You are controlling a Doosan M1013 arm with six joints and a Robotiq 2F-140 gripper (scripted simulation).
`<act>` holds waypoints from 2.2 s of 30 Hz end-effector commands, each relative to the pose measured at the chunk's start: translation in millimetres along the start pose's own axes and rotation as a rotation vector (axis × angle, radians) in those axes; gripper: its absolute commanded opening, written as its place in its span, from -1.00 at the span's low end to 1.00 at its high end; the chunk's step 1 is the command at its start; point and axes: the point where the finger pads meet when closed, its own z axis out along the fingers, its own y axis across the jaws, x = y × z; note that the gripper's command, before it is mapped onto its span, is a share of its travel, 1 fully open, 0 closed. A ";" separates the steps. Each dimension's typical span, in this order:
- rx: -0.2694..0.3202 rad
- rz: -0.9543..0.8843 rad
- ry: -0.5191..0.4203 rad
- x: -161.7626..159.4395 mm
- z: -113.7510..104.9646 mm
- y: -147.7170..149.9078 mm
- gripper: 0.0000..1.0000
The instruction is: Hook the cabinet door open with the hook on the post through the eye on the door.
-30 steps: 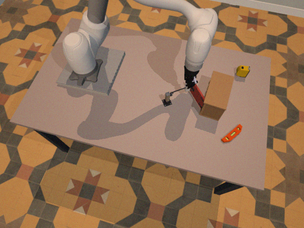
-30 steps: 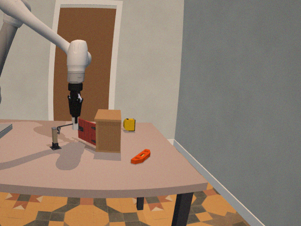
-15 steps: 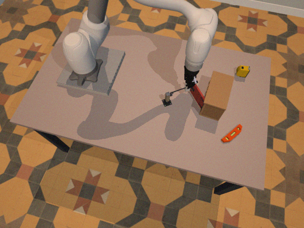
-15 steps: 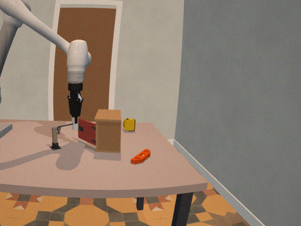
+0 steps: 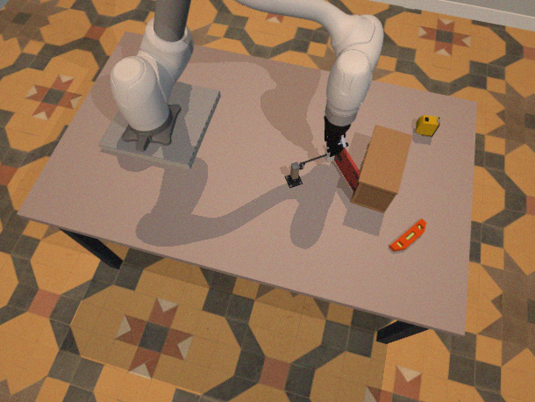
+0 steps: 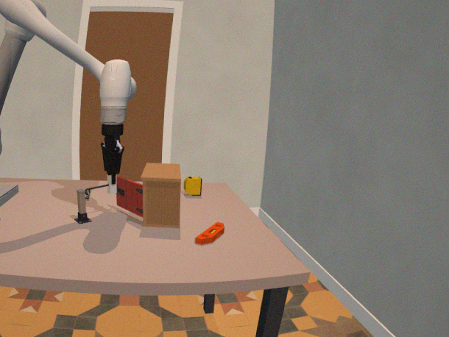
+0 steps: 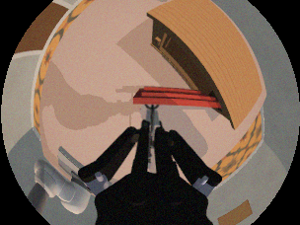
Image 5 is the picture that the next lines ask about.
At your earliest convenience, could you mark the brown wooden cabinet with red door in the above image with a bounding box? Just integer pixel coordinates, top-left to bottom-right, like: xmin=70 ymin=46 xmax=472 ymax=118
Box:
xmin=334 ymin=125 xmax=412 ymax=213

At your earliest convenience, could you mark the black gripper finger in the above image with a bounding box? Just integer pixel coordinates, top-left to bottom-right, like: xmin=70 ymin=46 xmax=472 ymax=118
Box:
xmin=325 ymin=124 xmax=332 ymax=154
xmin=325 ymin=132 xmax=348 ymax=162

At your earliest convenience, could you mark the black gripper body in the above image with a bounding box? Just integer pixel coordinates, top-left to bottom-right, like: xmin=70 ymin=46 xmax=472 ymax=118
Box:
xmin=325 ymin=118 xmax=351 ymax=140

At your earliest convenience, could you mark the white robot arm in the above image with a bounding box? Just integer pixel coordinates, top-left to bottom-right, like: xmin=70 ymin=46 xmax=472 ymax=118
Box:
xmin=111 ymin=0 xmax=384 ymax=151

